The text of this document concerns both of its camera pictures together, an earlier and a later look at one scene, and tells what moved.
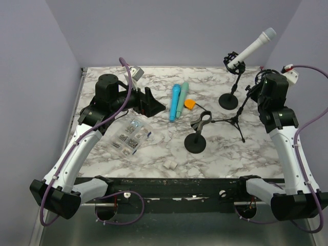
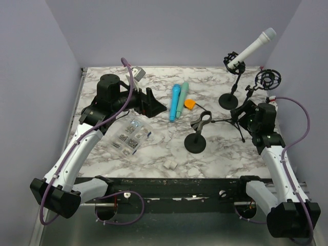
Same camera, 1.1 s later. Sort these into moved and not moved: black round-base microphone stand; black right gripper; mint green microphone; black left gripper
Moved: black right gripper
Not moved: black left gripper; mint green microphone; black round-base microphone stand
